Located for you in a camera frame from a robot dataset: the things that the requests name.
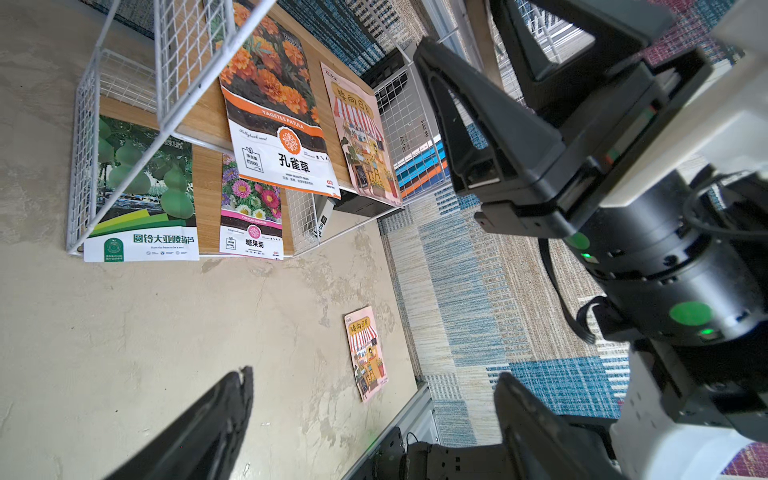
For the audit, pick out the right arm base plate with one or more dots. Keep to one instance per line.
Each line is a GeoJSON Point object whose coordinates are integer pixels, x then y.
{"type": "Point", "coordinates": [391, 458]}

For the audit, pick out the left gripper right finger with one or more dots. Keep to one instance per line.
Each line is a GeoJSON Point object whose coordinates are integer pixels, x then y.
{"type": "Point", "coordinates": [544, 445]}

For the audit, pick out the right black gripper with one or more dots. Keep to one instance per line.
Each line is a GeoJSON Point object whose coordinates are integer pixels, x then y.
{"type": "Point", "coordinates": [531, 178]}

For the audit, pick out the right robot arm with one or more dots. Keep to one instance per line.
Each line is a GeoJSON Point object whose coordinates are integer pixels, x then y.
{"type": "Point", "coordinates": [682, 267]}

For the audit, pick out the green gourd seed bag bottom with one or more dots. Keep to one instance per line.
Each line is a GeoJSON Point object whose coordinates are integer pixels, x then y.
{"type": "Point", "coordinates": [154, 219]}

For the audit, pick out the black file organizer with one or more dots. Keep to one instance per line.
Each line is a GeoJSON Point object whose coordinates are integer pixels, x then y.
{"type": "Point", "coordinates": [416, 149]}

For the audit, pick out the black white remote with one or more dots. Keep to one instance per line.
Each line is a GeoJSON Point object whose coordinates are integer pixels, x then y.
{"type": "Point", "coordinates": [323, 208]}

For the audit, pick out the orange marigold seed bag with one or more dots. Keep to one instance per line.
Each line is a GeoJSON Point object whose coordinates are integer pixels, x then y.
{"type": "Point", "coordinates": [273, 115]}

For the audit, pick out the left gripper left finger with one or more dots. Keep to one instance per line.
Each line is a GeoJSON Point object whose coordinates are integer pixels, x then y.
{"type": "Point", "coordinates": [204, 442]}

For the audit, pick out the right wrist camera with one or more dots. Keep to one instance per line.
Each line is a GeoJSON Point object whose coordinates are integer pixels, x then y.
{"type": "Point", "coordinates": [726, 123]}

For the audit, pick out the pink flower seed bag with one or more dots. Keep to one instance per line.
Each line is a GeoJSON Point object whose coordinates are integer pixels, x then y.
{"type": "Point", "coordinates": [250, 216]}

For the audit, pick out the white wire three-tier shelf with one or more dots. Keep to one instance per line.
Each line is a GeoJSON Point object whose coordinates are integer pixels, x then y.
{"type": "Point", "coordinates": [179, 96]}

